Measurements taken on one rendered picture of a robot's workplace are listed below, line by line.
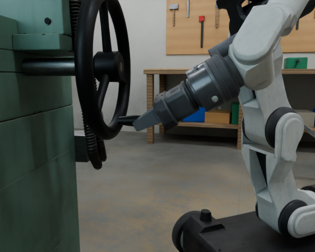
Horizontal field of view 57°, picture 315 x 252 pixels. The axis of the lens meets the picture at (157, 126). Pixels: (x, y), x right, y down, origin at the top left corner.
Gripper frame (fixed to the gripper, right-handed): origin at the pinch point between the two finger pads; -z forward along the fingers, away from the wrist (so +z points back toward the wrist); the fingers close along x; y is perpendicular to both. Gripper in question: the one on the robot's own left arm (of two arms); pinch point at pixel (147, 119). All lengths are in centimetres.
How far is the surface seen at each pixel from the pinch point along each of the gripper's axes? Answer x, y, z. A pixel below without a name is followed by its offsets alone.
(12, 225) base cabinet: -9.6, -3.3, -31.6
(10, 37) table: -0.5, 26.6, -14.0
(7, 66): -3.0, 22.2, -16.7
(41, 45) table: -0.9, 22.4, -9.6
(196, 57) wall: 326, -23, 22
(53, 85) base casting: 13.5, 16.3, -18.8
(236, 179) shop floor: 150, -103, 1
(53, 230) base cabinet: 4.5, -13.7, -36.4
